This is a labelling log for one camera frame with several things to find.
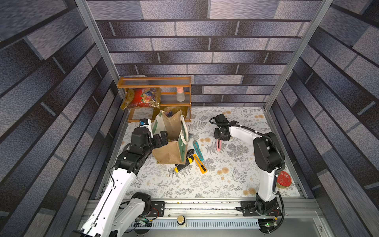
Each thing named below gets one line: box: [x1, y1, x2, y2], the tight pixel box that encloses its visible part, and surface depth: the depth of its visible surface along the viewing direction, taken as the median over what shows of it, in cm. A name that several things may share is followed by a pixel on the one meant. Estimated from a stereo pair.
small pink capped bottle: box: [176, 86, 186, 103], surface depth 102 cm
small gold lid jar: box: [176, 215, 187, 228], surface depth 60 cm
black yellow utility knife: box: [172, 149, 195, 174], surface depth 91 cm
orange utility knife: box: [192, 154, 208, 174], surface depth 91 cm
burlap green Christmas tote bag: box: [151, 109, 189, 165], surface depth 87 cm
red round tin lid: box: [276, 170, 293, 189], surface depth 81 cm
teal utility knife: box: [192, 139, 205, 162], surface depth 96 cm
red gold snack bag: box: [120, 87, 162, 110], surface depth 100 cm
